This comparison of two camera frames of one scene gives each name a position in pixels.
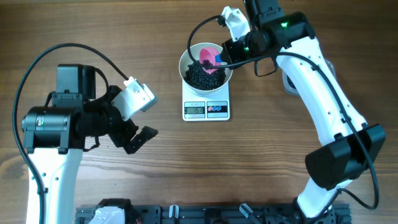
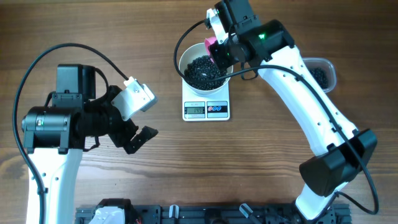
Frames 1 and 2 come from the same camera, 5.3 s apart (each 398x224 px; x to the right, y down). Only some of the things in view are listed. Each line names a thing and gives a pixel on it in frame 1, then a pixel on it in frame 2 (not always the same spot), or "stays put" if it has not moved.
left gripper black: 120,139 stays put
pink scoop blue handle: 211,54 to 208,42
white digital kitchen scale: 204,107 stays put
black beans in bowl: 198,77 stays put
